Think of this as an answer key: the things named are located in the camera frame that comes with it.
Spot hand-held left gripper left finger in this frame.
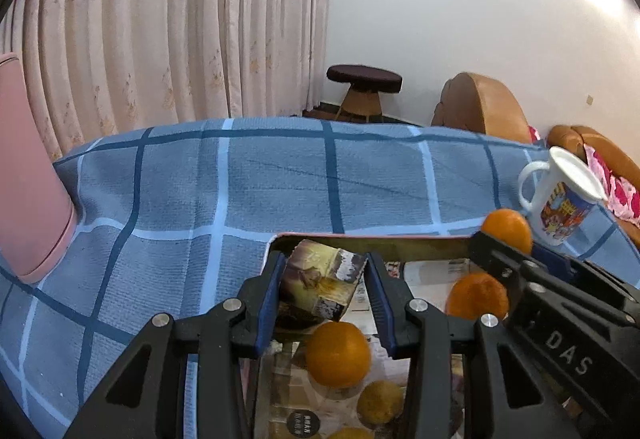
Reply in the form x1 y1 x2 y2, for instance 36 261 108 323
62 250 288 439

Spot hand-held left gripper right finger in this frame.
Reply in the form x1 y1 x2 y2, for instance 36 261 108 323
365 253 576 439

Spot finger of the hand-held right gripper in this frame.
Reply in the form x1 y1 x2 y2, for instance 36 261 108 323
531 243 640 320
469 231 545 301

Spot large orange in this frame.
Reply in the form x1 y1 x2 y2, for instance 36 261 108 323
305 320 372 388

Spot pink metal tin box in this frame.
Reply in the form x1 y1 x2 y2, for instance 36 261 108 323
247 233 501 439

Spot small yellowish tangerine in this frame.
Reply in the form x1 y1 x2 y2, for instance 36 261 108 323
356 380 405 430
325 426 376 439

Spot white printed mug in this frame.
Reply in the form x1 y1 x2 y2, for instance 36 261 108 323
517 146 608 247

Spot printed paper liner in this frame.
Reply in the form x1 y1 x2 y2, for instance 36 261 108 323
270 259 471 439

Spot pink floral blanket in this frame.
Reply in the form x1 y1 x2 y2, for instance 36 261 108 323
530 126 640 222

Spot brown leather sofa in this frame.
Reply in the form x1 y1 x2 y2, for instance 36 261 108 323
546 124 640 260

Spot blue plaid cloth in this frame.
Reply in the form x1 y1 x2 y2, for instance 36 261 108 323
0 116 640 439

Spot brown leather armchair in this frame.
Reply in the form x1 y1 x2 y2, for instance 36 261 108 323
431 72 532 145

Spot dark round stool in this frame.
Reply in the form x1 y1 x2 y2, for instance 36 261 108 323
326 64 403 124

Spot pink cylindrical bin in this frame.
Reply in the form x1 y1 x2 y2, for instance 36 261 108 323
0 52 78 285

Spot pink floral curtain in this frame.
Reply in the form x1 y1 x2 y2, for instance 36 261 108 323
0 0 332 165

